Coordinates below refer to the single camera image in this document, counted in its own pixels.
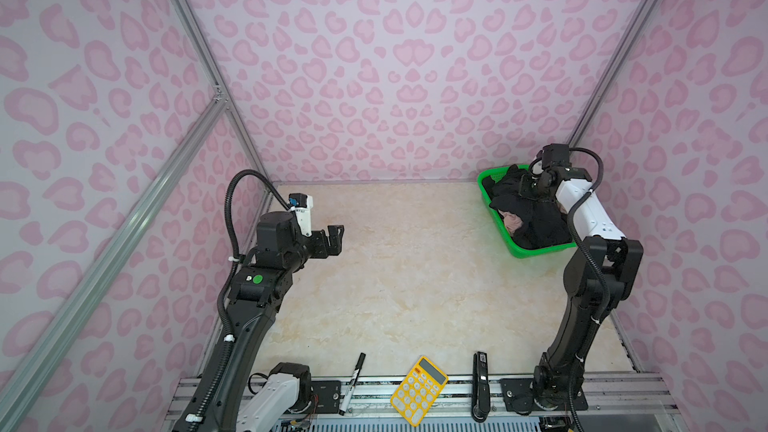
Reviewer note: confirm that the pink garment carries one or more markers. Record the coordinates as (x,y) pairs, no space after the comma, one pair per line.
(511,221)

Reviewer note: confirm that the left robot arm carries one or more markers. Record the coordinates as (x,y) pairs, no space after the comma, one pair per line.
(255,296)

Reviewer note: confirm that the green plastic laundry basket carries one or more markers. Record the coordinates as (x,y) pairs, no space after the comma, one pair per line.
(515,251)

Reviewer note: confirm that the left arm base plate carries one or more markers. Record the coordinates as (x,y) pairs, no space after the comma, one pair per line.
(327,396)

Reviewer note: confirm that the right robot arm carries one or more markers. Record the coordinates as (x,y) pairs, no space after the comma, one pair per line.
(600,275)

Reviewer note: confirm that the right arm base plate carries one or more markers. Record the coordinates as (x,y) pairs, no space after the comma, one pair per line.
(521,398)

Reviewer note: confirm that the black stapler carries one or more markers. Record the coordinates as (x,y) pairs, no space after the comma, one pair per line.
(480,394)

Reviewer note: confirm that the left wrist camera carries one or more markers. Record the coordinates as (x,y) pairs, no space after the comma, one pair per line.
(301,205)

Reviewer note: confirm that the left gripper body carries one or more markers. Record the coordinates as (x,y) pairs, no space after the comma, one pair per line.
(315,245)

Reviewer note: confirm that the black marker pen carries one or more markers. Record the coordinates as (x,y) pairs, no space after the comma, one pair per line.
(346,402)

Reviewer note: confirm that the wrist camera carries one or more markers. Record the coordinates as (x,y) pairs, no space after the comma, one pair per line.
(301,205)
(551,156)

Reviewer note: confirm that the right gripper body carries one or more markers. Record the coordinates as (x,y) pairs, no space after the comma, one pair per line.
(534,189)

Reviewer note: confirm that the yellow calculator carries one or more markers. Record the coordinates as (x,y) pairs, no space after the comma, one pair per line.
(418,391)

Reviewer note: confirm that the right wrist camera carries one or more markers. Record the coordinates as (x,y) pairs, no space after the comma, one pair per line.
(551,156)

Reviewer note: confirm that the black shirt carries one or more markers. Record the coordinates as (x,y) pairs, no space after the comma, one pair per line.
(544,224)

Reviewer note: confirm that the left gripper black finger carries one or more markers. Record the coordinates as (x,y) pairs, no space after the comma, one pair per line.
(334,243)
(336,231)

